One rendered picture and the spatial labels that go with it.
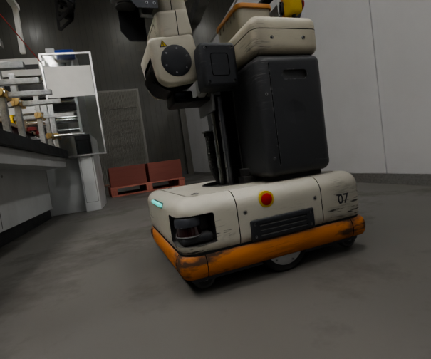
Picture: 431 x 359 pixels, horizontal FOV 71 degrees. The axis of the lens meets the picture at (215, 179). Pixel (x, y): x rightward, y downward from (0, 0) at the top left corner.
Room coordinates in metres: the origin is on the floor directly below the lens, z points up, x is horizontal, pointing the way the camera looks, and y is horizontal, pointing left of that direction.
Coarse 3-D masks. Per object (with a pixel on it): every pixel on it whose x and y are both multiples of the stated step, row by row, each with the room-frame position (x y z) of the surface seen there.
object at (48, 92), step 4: (8, 92) 1.87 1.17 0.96; (12, 92) 1.88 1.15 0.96; (16, 92) 1.88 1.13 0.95; (20, 92) 1.89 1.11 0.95; (24, 92) 1.90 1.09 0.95; (28, 92) 1.90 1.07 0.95; (32, 92) 1.91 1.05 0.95; (36, 92) 1.91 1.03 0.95; (40, 92) 1.92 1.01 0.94; (44, 92) 1.92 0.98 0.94; (48, 92) 1.93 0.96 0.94; (8, 96) 1.87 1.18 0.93; (12, 96) 1.88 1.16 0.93; (16, 96) 1.89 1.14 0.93; (20, 96) 1.90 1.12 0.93; (24, 96) 1.91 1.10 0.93; (28, 96) 1.92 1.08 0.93
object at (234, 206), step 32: (160, 192) 1.20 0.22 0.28; (192, 192) 1.00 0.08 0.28; (224, 192) 0.89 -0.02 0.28; (256, 192) 0.90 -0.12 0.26; (288, 192) 0.93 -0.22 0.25; (320, 192) 0.97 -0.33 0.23; (352, 192) 1.01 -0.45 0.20; (160, 224) 1.08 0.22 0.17; (192, 224) 0.82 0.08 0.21; (224, 224) 0.85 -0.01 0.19; (256, 224) 0.88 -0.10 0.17; (288, 224) 0.92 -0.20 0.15; (320, 224) 0.97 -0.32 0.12; (352, 224) 1.00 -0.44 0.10; (192, 256) 0.83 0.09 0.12; (224, 256) 0.84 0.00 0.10; (256, 256) 0.87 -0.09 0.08
